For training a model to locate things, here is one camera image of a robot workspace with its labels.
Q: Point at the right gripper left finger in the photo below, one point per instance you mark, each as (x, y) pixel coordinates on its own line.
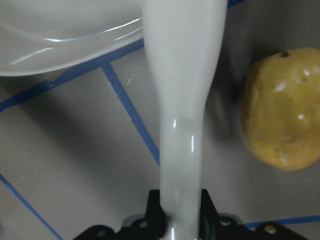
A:
(155, 216)

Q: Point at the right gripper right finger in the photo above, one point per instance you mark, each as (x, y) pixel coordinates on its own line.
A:
(208, 218)

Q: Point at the beige hand brush black bristles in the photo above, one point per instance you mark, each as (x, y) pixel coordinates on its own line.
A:
(182, 41)

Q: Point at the beige plastic dustpan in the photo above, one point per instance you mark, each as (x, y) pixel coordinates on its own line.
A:
(39, 36)

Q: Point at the yellow potato toy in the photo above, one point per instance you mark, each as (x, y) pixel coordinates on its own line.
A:
(280, 115)

